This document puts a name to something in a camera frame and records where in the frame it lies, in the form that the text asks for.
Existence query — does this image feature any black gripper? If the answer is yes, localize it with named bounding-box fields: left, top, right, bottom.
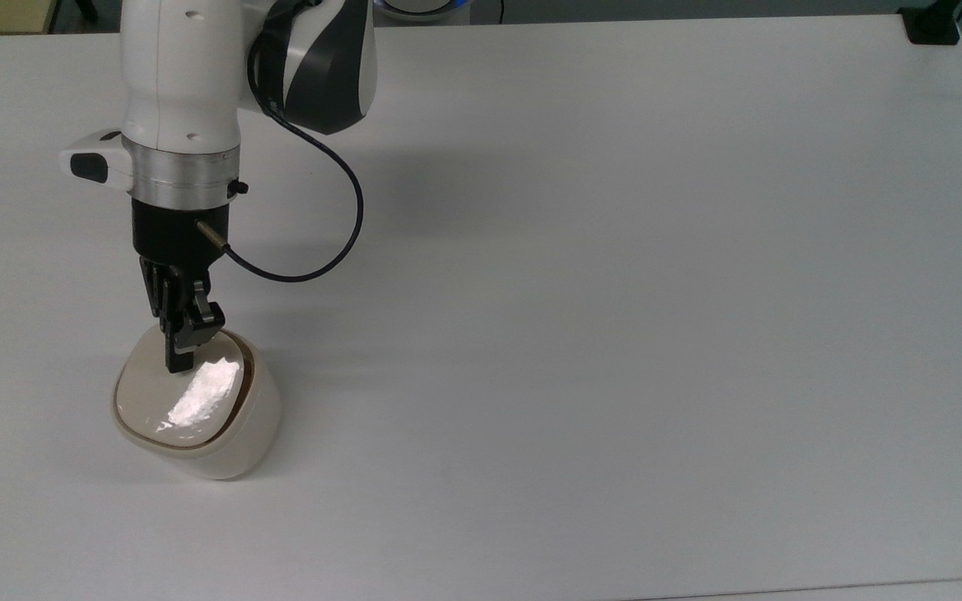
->
left=130, top=197, right=233, bottom=375

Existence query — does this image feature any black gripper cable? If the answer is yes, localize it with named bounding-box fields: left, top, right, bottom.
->
left=195, top=50, right=365, bottom=283

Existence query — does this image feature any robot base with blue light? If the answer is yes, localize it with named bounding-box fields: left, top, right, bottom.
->
left=374, top=0, right=472, bottom=23

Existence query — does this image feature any cream flip lid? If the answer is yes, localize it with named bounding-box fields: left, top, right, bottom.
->
left=114, top=327, right=246, bottom=449

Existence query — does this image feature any white ceramic bowl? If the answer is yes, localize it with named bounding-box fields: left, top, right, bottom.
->
left=110, top=326, right=283, bottom=482

